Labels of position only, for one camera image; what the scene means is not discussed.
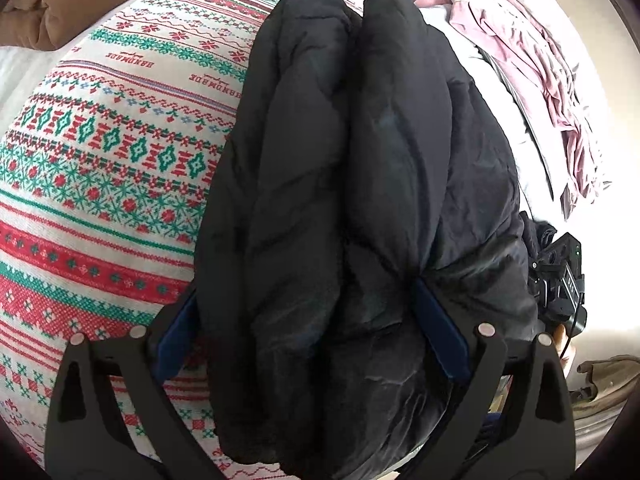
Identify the brown fleece cloth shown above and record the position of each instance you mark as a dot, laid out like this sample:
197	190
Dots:
55	5

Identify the white bed mattress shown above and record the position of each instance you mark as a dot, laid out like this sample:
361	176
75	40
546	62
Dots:
25	75

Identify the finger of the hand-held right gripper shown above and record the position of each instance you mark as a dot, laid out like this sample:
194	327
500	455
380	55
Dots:
537	232

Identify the person's right hand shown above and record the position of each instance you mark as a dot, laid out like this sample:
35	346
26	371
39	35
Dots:
561	340

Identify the black puffer jacket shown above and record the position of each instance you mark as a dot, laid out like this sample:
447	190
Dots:
360	200

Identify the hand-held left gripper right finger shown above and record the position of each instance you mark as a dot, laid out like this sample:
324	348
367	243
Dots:
442	330

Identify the pink quilt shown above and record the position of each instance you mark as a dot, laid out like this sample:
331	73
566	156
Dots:
530	55

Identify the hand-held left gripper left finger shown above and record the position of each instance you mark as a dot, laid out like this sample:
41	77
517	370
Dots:
175	332

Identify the red green patterned blanket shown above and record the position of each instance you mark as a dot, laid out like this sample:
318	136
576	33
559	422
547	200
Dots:
115	175

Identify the olive green garment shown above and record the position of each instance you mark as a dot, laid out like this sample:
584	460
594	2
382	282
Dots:
607	385

